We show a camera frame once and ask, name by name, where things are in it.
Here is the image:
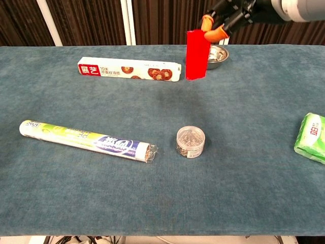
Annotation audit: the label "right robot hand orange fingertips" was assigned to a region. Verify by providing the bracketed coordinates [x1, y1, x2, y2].
[198, 0, 282, 43]

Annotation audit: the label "stainless steel bowl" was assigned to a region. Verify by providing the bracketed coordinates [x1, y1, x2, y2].
[206, 45, 230, 70]

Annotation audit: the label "dark brown curtain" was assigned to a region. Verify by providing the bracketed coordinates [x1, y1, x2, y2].
[0, 0, 325, 47]

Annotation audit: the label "white baking paper box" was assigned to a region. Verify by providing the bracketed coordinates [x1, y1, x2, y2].
[77, 56, 182, 82]

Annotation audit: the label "clear round jar of pins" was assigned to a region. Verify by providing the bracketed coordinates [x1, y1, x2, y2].
[176, 125, 206, 159]

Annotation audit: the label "green tissue pack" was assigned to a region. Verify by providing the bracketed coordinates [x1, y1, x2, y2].
[294, 112, 325, 165]

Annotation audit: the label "plastic wrap roll green purple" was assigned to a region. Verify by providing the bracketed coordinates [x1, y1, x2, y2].
[19, 119, 159, 164]

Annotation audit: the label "blue-green table cloth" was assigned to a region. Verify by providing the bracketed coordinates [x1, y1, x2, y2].
[0, 44, 325, 237]

